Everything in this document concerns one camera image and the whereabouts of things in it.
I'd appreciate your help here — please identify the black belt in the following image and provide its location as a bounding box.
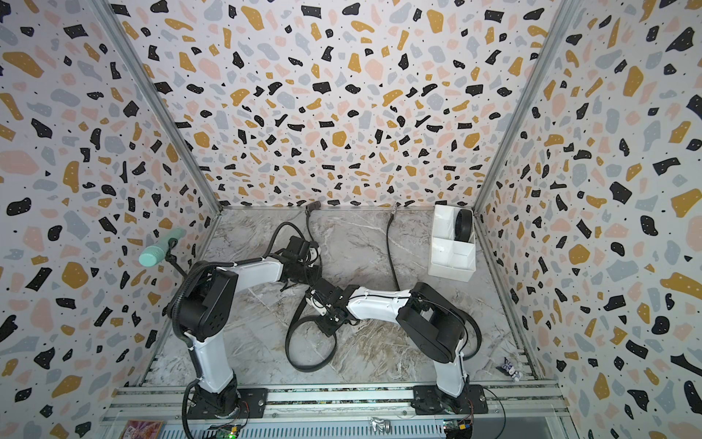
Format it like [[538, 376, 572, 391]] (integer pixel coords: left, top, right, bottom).
[[283, 201, 339, 373], [454, 209, 473, 243], [385, 204, 484, 360]]

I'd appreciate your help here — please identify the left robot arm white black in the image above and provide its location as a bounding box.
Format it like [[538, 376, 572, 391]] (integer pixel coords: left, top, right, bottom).
[[166, 221, 320, 418]]

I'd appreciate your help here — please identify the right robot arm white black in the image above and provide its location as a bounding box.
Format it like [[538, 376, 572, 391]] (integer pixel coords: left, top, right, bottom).
[[286, 279, 483, 413]]

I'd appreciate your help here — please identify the white storage roll organizer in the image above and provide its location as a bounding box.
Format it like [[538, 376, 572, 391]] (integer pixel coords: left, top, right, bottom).
[[428, 205, 477, 282]]

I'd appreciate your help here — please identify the green microphone on black stand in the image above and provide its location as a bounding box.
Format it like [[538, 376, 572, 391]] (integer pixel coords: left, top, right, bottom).
[[138, 228, 186, 277]]

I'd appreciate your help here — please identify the small crumpled wrapper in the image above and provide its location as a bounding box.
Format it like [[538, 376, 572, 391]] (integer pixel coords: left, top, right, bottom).
[[497, 358, 522, 382]]

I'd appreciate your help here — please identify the pink printed card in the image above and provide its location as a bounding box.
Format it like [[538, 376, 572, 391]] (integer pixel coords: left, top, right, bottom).
[[120, 420, 165, 439]]

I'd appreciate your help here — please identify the aluminium mounting rail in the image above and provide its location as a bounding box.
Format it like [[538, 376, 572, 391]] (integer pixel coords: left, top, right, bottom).
[[101, 380, 570, 424]]

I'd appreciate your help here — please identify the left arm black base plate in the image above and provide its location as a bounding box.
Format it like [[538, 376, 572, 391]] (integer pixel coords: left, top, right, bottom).
[[188, 386, 268, 420]]

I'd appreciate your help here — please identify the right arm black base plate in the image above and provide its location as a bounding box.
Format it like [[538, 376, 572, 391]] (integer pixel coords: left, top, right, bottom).
[[411, 384, 488, 415]]

